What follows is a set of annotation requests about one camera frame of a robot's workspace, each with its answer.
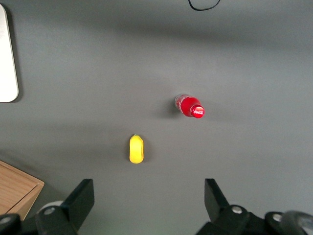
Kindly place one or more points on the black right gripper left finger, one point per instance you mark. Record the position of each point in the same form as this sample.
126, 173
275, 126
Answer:
73, 210

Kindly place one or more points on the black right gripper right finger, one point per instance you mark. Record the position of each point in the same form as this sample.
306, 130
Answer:
220, 210

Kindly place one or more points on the pale rectangular tray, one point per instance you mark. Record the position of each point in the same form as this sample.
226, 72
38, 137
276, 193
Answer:
6, 61

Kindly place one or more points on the wooden drawer cabinet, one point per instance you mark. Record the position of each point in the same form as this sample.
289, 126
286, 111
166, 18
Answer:
14, 188

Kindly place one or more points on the yellow lemon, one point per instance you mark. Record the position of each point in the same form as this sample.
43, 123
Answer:
136, 149

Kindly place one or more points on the red cola bottle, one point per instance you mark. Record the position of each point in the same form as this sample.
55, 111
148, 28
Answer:
188, 106

